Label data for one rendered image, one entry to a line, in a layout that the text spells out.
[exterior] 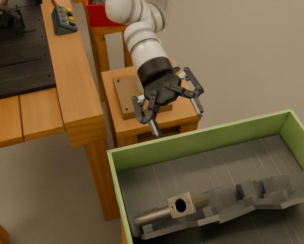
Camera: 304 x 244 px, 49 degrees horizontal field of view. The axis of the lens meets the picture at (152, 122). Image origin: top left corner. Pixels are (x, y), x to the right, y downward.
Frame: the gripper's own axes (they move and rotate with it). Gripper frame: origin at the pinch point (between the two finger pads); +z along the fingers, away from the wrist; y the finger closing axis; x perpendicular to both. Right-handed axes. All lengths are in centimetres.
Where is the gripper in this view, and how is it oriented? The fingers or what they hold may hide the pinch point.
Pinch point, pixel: (178, 124)
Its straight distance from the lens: 66.9
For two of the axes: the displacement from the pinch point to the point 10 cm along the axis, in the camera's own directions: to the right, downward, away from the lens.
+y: 8.6, -4.6, -2.3
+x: 3.7, 2.3, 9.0
